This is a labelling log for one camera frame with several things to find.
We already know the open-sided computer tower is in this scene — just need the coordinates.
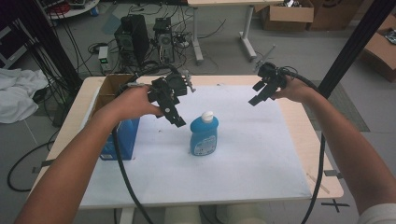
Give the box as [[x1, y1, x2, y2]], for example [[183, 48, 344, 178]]
[[152, 16, 176, 63]]

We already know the brown cardboard box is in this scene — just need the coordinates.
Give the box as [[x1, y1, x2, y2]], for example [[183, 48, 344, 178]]
[[307, 0, 366, 32], [361, 13, 396, 84], [260, 0, 316, 33]]

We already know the hand-held gripper black cable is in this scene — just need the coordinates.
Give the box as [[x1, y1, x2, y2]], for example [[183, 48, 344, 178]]
[[279, 66, 327, 224], [111, 63, 181, 224]]

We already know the small white power unit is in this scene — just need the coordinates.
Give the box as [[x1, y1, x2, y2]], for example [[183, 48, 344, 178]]
[[97, 45, 111, 73]]

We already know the black floor cable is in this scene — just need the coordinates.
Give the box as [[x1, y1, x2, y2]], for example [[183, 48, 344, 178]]
[[7, 130, 61, 192]]

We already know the white cloth heap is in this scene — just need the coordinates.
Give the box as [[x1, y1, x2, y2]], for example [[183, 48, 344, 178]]
[[0, 67, 50, 125]]

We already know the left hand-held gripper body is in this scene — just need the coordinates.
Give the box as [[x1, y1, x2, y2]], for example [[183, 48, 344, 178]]
[[147, 70, 196, 116]]

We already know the black computer tower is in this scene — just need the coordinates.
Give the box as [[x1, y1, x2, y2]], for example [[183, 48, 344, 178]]
[[113, 14, 150, 65]]

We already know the dark curtain with stand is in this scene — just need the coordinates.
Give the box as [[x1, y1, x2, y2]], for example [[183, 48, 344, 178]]
[[0, 0, 84, 96]]

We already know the white-legged desk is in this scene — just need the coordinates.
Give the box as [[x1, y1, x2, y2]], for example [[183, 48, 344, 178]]
[[187, 0, 285, 66]]

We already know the white table leg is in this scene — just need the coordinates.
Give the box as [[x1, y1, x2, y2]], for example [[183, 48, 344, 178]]
[[119, 206, 136, 224]]

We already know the white table mat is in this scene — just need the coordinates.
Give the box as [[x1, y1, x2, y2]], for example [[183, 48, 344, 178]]
[[78, 83, 313, 209]]

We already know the left hand-held gripper black cable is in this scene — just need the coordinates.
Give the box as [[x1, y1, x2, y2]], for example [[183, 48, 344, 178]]
[[111, 63, 181, 224]]

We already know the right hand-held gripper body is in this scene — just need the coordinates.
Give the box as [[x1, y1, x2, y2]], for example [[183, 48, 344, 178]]
[[257, 62, 290, 94]]

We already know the grey metal tripod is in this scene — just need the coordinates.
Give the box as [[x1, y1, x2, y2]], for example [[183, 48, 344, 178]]
[[253, 44, 277, 74]]

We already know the thin wooden stick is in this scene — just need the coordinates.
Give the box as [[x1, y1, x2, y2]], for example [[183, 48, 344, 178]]
[[306, 173, 331, 195]]

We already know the open blue cardboard box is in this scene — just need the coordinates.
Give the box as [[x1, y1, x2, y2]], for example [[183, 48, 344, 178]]
[[89, 73, 141, 161]]

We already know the person's right hand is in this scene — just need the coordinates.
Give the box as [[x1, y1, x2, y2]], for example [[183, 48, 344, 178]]
[[270, 75, 313, 105]]

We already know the round white table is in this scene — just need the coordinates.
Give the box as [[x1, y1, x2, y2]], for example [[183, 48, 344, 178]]
[[46, 0, 101, 21]]

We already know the blue bottle with white cap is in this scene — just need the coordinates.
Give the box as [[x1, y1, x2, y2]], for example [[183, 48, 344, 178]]
[[189, 110, 219, 157]]

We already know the black metal stand post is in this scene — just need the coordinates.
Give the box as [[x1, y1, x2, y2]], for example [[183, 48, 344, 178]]
[[317, 0, 396, 100]]

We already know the right hand-held gripper black cable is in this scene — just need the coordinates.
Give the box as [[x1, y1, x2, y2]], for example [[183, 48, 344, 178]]
[[279, 66, 327, 224]]

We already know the person's left hand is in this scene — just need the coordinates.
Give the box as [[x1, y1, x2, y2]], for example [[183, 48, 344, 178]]
[[112, 84, 164, 122]]

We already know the white sleeve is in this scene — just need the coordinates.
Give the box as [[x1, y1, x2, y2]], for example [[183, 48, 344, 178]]
[[356, 203, 396, 224]]

